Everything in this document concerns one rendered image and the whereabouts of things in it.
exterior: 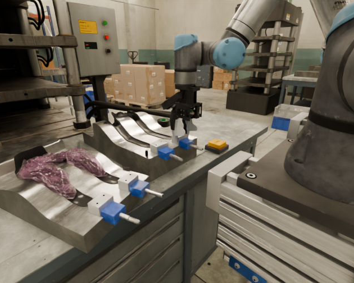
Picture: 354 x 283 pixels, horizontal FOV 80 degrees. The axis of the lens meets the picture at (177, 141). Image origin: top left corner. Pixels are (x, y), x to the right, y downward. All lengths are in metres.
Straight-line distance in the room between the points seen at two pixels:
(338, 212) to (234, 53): 0.41
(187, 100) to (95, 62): 0.92
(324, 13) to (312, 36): 6.25
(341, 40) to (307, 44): 6.81
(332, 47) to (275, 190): 0.19
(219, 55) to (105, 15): 1.12
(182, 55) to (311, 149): 0.49
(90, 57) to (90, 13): 0.25
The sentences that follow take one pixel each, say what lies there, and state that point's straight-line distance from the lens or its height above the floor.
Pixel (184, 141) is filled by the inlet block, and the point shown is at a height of 0.91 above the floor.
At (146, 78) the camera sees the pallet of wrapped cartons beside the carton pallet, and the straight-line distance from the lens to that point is 4.63.
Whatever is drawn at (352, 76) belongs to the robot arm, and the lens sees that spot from 0.26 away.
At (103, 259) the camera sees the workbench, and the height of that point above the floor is 0.62.
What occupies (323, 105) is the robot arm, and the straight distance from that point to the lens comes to 0.34.
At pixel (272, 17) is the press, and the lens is 4.64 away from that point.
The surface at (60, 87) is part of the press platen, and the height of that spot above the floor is 1.04.
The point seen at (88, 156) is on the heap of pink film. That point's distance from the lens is 0.74.
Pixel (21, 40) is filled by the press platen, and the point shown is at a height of 1.27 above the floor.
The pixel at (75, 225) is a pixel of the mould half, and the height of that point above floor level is 0.86.
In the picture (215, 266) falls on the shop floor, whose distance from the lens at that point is 1.52.
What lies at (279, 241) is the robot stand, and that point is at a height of 0.92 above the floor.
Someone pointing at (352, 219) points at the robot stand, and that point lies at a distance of 0.32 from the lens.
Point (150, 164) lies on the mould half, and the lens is 0.71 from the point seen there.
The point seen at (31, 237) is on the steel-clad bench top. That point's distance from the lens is 0.66.
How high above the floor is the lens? 1.22
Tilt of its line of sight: 23 degrees down
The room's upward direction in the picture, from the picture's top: straight up
